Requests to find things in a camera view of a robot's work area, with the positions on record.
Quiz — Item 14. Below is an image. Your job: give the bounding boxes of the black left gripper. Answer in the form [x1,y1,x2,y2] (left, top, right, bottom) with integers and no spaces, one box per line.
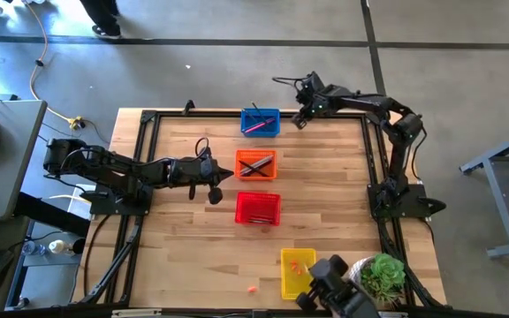
[177,156,234,205]

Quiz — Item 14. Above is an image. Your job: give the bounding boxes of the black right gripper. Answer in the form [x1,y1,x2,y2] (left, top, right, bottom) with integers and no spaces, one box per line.
[292,70,342,131]

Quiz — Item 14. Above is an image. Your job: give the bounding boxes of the pink pen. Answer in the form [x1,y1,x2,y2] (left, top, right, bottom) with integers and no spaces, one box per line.
[244,117,277,134]

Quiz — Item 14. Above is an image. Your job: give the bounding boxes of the blue pencil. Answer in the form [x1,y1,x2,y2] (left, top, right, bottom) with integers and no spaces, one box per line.
[248,154,275,170]

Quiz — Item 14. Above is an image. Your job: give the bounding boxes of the black pen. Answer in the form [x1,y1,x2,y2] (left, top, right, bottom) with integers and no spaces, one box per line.
[250,101,269,125]

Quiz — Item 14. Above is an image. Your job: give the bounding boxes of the teal pencil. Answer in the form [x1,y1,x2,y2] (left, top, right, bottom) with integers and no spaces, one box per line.
[251,156,277,174]

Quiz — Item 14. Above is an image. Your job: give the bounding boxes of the blue plastic bin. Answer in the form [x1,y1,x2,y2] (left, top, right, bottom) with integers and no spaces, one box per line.
[239,107,281,138]

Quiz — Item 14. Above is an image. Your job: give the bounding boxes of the orange plastic bin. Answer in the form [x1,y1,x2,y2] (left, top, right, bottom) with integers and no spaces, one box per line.
[234,148,278,182]

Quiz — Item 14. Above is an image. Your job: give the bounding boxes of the red plastic bin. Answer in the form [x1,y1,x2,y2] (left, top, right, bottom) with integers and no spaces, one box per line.
[234,192,282,227]

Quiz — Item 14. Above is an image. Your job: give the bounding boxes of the yellow plastic bin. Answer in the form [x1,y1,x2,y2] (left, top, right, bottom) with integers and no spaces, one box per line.
[279,247,320,301]

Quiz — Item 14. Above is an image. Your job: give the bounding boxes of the potted green succulent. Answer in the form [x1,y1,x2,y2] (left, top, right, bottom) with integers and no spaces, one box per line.
[347,252,407,307]

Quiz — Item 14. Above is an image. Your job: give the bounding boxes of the white bottle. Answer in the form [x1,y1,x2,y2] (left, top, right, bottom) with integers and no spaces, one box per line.
[49,239,71,255]

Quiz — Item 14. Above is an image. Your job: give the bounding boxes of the person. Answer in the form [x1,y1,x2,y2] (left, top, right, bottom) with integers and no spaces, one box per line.
[79,0,122,40]

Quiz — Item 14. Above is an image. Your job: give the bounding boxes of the clear plastic bottle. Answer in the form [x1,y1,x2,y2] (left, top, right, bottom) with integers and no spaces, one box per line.
[20,240,48,257]

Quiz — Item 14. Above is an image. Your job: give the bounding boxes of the grey metal table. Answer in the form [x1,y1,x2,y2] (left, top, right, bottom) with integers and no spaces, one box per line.
[460,125,509,261]

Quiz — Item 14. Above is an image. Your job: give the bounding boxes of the grey desk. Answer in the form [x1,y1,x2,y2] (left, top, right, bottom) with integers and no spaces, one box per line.
[0,99,49,222]

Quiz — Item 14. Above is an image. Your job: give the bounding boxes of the black left camera cable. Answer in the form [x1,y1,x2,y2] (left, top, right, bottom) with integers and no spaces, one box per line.
[194,136,211,160]

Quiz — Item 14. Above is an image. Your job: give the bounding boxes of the black camera cable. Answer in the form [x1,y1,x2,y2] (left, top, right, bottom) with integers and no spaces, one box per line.
[194,136,211,160]
[271,75,311,92]

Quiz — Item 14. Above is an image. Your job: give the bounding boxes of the black right camera cable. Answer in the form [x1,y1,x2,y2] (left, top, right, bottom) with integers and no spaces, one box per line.
[271,75,311,92]

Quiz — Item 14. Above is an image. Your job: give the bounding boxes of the yellow extension cable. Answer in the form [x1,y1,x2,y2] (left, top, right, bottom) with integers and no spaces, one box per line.
[22,0,86,130]

